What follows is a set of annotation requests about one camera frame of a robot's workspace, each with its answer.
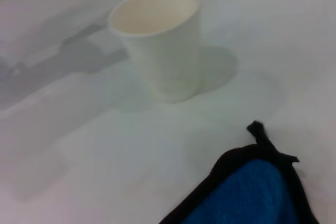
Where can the white paper cup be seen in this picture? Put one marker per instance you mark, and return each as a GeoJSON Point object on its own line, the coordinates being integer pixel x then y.
{"type": "Point", "coordinates": [162, 48]}

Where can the blue rag with black trim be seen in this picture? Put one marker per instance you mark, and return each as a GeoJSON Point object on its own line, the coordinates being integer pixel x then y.
{"type": "Point", "coordinates": [252, 187]}

